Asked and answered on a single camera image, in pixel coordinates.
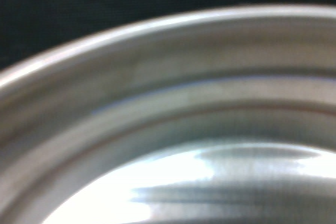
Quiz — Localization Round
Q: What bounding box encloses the silver metal plate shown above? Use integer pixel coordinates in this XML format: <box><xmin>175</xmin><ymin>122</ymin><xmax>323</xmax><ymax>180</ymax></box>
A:
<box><xmin>0</xmin><ymin>5</ymin><xmax>336</xmax><ymax>224</ymax></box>

